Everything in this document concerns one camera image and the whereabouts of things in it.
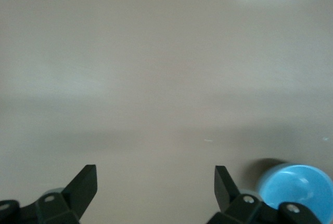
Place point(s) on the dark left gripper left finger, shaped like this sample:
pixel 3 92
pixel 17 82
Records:
pixel 75 192

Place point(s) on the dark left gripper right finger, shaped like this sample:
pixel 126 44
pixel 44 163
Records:
pixel 226 195

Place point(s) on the blue bowl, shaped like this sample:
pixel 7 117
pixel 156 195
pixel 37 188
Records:
pixel 294 185

